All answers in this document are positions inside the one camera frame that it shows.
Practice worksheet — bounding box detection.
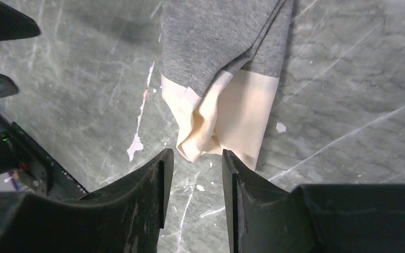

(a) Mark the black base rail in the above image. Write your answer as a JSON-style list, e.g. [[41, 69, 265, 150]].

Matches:
[[0, 113, 89, 200]]

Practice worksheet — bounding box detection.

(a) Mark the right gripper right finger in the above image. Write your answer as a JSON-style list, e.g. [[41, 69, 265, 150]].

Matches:
[[222, 150, 405, 252]]

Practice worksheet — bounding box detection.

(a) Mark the grey underwear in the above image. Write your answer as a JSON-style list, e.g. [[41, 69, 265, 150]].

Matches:
[[161, 1, 294, 170]]

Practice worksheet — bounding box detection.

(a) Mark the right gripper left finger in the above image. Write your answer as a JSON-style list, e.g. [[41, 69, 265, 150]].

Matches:
[[0, 148, 174, 252]]

